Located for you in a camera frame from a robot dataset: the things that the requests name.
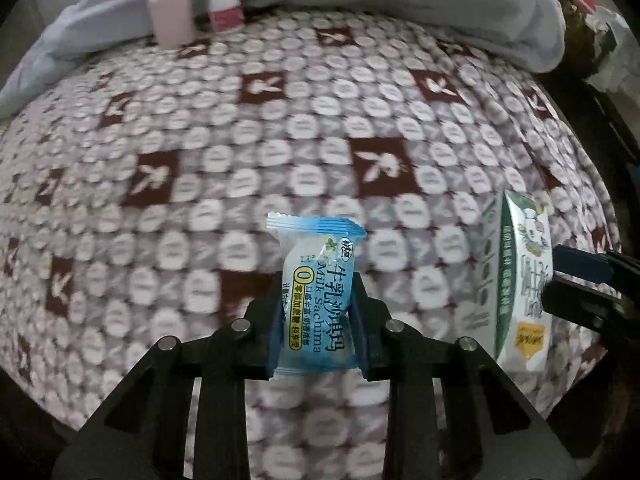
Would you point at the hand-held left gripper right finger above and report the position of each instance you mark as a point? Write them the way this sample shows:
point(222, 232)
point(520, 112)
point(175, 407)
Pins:
point(361, 340)

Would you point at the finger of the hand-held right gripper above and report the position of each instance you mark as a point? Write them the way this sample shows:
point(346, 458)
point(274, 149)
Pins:
point(580, 262)
point(580, 305)

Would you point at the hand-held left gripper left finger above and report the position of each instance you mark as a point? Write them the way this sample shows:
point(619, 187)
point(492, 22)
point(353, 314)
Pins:
point(272, 355)

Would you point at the green and white milk carton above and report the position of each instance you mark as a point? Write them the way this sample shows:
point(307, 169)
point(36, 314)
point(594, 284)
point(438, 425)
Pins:
point(525, 270)

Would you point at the blue snack packet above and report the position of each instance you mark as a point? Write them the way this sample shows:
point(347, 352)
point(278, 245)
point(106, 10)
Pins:
point(320, 300)

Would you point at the printed fleece blanket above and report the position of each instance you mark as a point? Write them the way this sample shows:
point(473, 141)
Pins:
point(200, 160)

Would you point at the white pill bottle pink label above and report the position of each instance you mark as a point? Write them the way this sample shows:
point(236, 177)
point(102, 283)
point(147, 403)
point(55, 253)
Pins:
point(222, 5)

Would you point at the pink insulated bottle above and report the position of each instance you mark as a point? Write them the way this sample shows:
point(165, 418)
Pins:
point(170, 10)

